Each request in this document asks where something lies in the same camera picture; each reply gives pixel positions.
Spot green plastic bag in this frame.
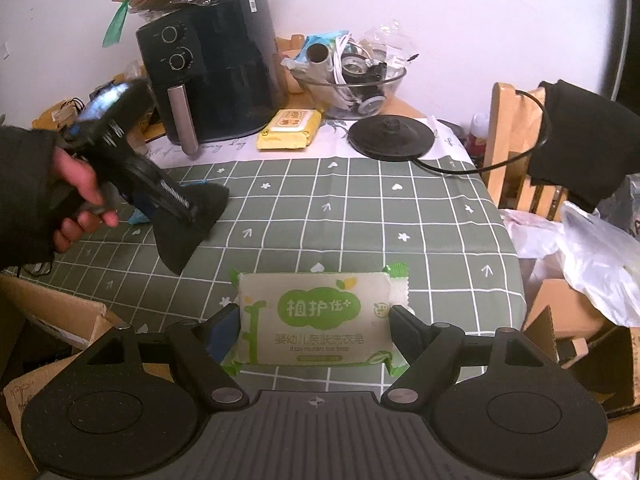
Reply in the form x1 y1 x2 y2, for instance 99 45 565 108
101 0 137 49

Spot person's left hand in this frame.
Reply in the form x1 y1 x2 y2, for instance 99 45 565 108
51 149 121 253

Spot green white soap bar packet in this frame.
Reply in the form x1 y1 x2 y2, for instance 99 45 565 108
219 261 412 377

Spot black cloth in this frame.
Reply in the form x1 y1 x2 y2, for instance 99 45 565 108
526 79 640 212

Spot black beanie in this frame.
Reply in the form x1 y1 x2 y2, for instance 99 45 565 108
151 181 232 277

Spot wooden block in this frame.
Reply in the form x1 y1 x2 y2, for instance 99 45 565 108
274 34 307 94

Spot black air fryer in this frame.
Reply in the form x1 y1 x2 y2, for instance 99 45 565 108
135 0 282 157

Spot glass bowl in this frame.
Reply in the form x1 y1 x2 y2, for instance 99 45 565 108
289 56 408 117

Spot teal packet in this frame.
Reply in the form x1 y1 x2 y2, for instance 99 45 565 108
299 29 347 62

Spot clear plastic bag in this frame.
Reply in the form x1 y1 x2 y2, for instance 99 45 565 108
359 21 419 62

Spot red label bottle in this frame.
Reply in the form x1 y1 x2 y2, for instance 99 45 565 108
464 113 489 167

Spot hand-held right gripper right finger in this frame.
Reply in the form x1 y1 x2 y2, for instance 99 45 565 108
381 304 562 408

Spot yellow wet wipes pack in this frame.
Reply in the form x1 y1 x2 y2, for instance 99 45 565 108
255 108 323 152

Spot green checked tablecloth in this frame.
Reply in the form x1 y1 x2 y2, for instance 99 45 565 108
0 114 527 392

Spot cardboard tube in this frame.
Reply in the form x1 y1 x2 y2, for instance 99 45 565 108
305 41 334 69

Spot black kettle base cable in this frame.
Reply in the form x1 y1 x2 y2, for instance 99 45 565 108
411 88 553 178

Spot black kettle base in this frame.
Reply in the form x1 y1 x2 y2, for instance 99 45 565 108
347 113 437 162

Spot white plastic bag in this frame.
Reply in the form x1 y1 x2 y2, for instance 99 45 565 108
499 199 640 327

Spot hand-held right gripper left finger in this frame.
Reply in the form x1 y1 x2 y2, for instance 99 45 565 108
75 303 250 409

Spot brown cardboard box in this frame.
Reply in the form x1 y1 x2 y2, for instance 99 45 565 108
521 279 640 462

